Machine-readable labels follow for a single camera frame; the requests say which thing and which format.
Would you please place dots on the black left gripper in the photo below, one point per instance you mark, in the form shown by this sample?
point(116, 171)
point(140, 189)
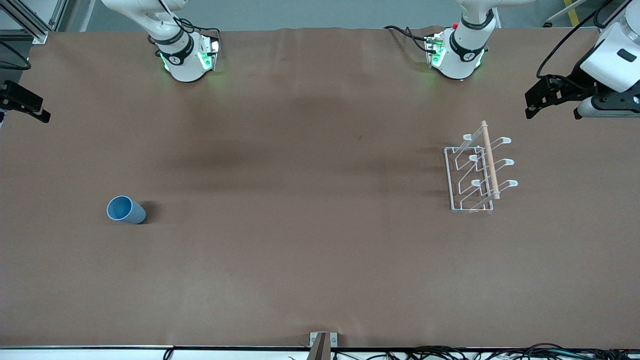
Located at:
point(579, 79)

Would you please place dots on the blue plastic cup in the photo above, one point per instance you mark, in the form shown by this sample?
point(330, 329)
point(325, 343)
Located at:
point(127, 211)

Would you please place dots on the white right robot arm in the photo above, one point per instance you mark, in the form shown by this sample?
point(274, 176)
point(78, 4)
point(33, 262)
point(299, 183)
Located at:
point(185, 65)

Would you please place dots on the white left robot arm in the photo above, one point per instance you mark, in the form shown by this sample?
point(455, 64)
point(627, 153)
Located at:
point(462, 60)

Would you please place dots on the thin white pole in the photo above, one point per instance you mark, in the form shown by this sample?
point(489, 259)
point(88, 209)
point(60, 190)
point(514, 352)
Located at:
point(555, 20)

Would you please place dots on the paper table cover sheet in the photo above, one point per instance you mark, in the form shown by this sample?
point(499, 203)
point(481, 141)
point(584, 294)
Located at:
point(320, 250)

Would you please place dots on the aluminium frame profile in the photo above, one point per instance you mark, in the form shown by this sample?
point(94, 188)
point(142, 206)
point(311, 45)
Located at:
point(35, 27)

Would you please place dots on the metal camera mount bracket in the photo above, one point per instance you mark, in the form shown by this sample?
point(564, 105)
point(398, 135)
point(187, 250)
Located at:
point(322, 342)

